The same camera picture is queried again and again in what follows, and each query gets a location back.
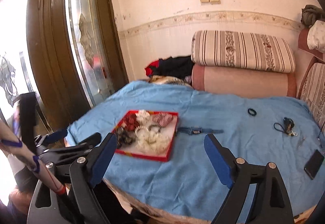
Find pink bolster pillow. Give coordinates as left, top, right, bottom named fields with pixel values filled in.
left=192, top=64, right=296, bottom=98

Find wooden glass door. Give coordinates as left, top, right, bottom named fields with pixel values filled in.
left=1, top=0, right=128, bottom=131

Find dark red dotted scrunchie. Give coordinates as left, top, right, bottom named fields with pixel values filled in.
left=122, top=113, right=140, bottom=132

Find white dotted small scrunchie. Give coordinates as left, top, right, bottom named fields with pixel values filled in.
left=135, top=110, right=150, bottom=125

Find silver hair clip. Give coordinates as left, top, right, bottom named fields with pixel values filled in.
left=296, top=137, right=306, bottom=149

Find black gold hair claw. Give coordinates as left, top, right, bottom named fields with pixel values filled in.
left=283, top=117, right=295, bottom=135

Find cream sheer dotted scrunchie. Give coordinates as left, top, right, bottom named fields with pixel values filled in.
left=134, top=126, right=171, bottom=155

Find striped floral cushion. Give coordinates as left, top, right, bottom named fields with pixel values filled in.
left=191, top=30, right=296, bottom=73
left=300, top=63, right=325, bottom=132

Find black smartphone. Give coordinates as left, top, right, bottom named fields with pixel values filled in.
left=303, top=150, right=324, bottom=180

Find light blue blanket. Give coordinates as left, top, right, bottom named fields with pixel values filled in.
left=67, top=81, right=324, bottom=221

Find dark clothes pile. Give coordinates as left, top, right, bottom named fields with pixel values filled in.
left=145, top=55, right=194, bottom=80

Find grey sheer dotted scrunchie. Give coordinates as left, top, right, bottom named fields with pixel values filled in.
left=115, top=127, right=136, bottom=149

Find striped floral right cushion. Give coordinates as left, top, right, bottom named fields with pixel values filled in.
left=300, top=63, right=325, bottom=132

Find white pearl bracelet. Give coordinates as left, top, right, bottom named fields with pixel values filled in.
left=134, top=124, right=151, bottom=138

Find black cord hair tie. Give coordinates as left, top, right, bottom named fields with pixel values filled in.
left=273, top=122, right=290, bottom=135

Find red white plaid scrunchie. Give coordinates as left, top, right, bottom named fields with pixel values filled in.
left=152, top=112, right=173, bottom=127

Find red white tray box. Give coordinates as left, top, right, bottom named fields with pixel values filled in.
left=112, top=110, right=179, bottom=162

